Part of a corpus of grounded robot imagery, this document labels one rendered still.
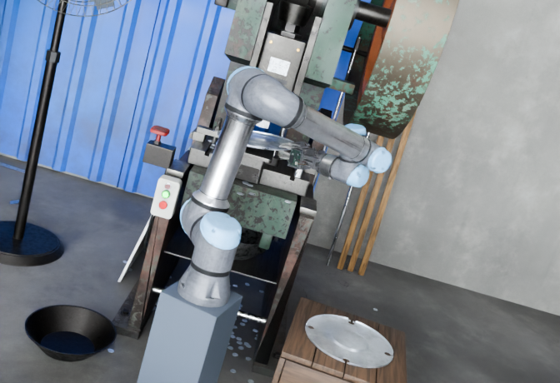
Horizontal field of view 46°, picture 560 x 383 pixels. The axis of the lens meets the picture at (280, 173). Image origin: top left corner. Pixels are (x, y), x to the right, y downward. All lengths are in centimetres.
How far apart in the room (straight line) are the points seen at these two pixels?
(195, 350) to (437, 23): 118
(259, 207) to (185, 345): 64
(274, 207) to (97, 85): 174
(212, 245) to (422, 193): 217
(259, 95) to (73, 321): 116
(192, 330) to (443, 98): 225
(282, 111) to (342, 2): 68
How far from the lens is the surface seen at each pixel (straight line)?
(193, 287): 185
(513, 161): 386
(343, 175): 208
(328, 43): 231
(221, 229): 179
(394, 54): 206
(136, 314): 248
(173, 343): 192
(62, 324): 248
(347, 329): 221
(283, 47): 236
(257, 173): 234
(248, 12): 232
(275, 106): 174
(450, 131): 374
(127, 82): 372
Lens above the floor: 132
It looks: 15 degrees down
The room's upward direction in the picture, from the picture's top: 17 degrees clockwise
